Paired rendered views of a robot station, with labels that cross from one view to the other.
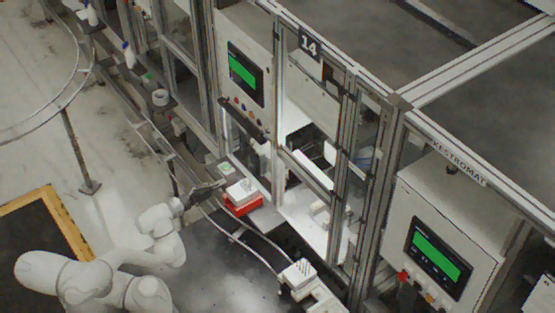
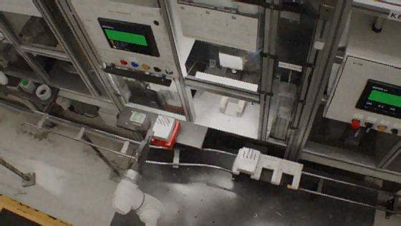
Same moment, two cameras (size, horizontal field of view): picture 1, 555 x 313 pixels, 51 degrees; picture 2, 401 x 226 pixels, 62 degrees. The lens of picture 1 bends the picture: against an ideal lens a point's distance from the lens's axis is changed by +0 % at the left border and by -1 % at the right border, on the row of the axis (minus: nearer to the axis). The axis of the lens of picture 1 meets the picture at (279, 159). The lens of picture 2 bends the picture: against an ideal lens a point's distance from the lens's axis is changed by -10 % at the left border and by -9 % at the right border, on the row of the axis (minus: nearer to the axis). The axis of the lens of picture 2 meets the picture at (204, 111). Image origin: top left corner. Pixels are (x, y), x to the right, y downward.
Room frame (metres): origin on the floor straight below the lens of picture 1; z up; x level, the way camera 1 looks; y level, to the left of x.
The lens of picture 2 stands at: (0.85, 0.37, 2.78)
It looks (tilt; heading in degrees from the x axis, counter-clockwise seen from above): 60 degrees down; 335
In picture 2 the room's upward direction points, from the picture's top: 11 degrees counter-clockwise
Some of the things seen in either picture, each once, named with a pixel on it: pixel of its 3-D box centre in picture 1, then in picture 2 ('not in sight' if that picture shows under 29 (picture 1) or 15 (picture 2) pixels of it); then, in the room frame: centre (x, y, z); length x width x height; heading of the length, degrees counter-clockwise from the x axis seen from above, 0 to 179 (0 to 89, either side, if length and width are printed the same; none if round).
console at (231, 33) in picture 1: (266, 66); (137, 21); (2.03, 0.06, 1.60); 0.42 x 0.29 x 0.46; 37
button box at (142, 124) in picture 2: (228, 174); (140, 120); (1.95, 0.26, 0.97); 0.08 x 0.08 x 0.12; 37
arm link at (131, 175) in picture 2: (174, 207); (132, 177); (1.61, 0.46, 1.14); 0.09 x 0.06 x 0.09; 37
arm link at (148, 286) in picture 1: (150, 296); not in sight; (1.33, 0.58, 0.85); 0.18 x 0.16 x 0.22; 74
